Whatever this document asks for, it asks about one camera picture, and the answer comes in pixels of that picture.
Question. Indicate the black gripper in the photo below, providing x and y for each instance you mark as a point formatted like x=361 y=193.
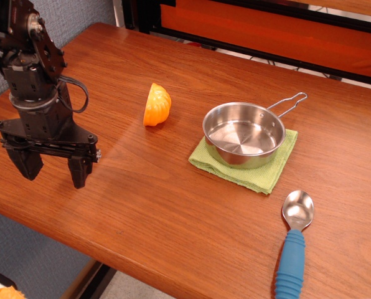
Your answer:
x=47 y=126

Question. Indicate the blue handled metal spoon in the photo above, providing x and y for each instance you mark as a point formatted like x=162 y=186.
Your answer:
x=298 y=212

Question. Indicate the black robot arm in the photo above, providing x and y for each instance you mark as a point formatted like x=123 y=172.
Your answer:
x=33 y=67

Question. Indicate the orange plastic half fruit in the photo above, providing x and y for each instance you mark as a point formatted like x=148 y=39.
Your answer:
x=157 y=107

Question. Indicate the orange object at floor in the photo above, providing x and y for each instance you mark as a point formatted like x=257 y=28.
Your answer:
x=11 y=293

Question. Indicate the small steel saucepan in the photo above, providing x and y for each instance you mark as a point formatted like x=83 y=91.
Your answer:
x=244 y=135

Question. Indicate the green folded cloth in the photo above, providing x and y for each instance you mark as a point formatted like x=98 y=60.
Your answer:
x=261 y=180

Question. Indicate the orange panel black frame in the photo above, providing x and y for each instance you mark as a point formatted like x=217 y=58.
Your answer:
x=297 y=33

